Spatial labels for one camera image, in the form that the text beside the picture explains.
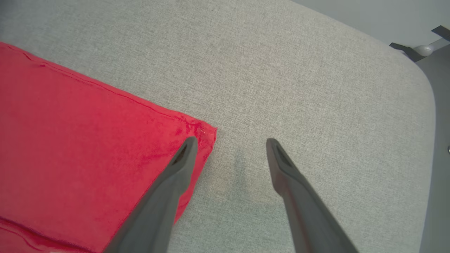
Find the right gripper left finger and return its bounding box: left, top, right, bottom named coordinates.
left=103, top=136, right=199, bottom=253

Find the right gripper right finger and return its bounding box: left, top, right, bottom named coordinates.
left=266, top=138, right=360, bottom=253

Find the red and white jersey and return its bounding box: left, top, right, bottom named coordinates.
left=0, top=41, right=218, bottom=253

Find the white and dark stand foot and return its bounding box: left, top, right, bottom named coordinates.
left=389, top=25, right=450, bottom=63

